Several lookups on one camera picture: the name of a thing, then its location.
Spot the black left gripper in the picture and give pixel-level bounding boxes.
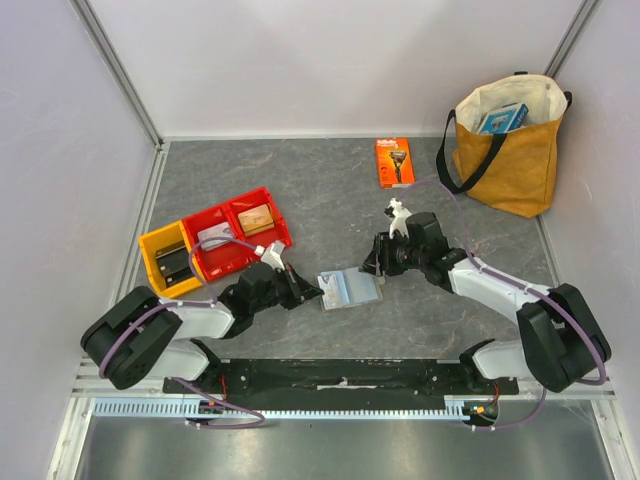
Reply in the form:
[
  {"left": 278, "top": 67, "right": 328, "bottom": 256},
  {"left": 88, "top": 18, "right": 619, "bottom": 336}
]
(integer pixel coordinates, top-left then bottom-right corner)
[{"left": 251, "top": 262, "right": 324, "bottom": 313}]

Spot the grey card holder wallet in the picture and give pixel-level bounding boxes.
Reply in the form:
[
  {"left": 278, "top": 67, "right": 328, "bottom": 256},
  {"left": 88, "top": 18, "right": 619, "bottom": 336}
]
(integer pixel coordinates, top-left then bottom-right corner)
[{"left": 321, "top": 267, "right": 382, "bottom": 311}]

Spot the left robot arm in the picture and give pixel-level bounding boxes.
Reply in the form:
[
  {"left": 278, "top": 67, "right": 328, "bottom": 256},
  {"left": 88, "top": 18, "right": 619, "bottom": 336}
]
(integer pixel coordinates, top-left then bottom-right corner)
[{"left": 80, "top": 262, "right": 323, "bottom": 393}]

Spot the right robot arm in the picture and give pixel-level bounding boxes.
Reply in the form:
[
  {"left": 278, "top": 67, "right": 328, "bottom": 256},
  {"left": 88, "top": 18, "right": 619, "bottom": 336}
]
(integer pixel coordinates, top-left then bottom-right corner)
[{"left": 361, "top": 203, "right": 612, "bottom": 394}]

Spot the gold card in bin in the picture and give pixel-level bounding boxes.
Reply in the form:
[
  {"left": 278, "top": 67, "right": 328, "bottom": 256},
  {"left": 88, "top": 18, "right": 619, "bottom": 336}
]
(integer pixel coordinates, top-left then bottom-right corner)
[{"left": 237, "top": 204, "right": 275, "bottom": 236}]

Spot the grey card in bin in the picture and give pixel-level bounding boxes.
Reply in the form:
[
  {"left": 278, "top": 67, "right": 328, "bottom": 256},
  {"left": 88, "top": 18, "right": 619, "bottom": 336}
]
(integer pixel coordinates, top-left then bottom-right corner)
[{"left": 197, "top": 222, "right": 235, "bottom": 251}]

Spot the dark card in yellow bin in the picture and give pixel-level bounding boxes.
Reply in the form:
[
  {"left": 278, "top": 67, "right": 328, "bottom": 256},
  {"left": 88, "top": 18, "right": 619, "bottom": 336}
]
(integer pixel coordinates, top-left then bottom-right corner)
[{"left": 156, "top": 247, "right": 189, "bottom": 271}]

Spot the red bin far right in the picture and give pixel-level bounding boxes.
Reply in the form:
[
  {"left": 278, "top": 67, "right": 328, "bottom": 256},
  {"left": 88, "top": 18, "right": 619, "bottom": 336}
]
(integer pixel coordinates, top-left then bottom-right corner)
[{"left": 225, "top": 186, "right": 293, "bottom": 248}]

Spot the orange razor box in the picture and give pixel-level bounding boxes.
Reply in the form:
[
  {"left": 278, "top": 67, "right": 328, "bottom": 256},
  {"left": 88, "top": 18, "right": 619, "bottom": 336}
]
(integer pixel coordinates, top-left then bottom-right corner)
[{"left": 375, "top": 137, "right": 415, "bottom": 189}]

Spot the red bin near yellow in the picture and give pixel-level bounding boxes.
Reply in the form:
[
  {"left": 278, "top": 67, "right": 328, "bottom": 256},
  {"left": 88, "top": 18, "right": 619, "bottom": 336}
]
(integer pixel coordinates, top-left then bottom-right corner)
[{"left": 182, "top": 202, "right": 253, "bottom": 282}]

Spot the tan tote bag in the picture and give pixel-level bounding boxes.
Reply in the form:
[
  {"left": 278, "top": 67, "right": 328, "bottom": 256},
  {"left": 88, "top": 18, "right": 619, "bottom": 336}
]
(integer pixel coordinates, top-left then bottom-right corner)
[{"left": 435, "top": 72, "right": 573, "bottom": 218}]

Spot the blue razor box in bag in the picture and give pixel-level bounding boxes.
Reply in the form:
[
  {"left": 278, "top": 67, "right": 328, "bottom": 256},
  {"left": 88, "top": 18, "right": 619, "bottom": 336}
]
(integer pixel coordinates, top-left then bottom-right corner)
[{"left": 476, "top": 103, "right": 529, "bottom": 135}]

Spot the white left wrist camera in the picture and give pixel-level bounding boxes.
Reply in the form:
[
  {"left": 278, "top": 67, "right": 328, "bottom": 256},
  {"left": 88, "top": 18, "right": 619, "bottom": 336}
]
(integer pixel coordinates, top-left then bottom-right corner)
[{"left": 254, "top": 240, "right": 285, "bottom": 270}]

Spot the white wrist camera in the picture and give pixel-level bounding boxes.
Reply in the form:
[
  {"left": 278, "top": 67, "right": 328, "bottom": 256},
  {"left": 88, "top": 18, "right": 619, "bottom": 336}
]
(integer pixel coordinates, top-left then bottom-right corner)
[
  {"left": 254, "top": 240, "right": 285, "bottom": 270},
  {"left": 384, "top": 198, "right": 412, "bottom": 238}
]

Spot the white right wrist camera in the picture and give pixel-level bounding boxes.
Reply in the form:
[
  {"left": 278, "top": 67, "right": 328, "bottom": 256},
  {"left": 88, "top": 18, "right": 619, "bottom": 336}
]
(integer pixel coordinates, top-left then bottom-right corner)
[{"left": 384, "top": 198, "right": 412, "bottom": 238}]

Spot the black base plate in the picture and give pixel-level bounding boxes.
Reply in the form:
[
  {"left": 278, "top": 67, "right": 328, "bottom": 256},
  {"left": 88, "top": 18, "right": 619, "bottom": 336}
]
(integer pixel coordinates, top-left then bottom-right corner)
[{"left": 190, "top": 359, "right": 519, "bottom": 411}]

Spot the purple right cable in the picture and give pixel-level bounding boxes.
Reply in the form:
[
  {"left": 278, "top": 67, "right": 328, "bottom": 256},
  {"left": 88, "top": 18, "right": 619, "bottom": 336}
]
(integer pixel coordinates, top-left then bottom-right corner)
[{"left": 394, "top": 179, "right": 609, "bottom": 432}]

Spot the purple cable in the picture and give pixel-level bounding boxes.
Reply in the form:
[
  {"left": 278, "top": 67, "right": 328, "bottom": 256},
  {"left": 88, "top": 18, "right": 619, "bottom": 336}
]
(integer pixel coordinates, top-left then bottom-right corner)
[
  {"left": 97, "top": 237, "right": 266, "bottom": 432},
  {"left": 394, "top": 179, "right": 609, "bottom": 432}
]

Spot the white cable duct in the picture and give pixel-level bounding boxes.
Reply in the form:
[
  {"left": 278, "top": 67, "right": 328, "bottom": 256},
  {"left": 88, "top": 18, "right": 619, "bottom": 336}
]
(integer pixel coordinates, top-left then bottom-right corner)
[{"left": 93, "top": 398, "right": 471, "bottom": 421}]

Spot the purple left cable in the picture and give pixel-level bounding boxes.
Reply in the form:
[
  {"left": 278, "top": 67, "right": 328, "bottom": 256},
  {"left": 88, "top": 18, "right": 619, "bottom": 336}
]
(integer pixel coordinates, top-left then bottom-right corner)
[{"left": 97, "top": 237, "right": 266, "bottom": 432}]

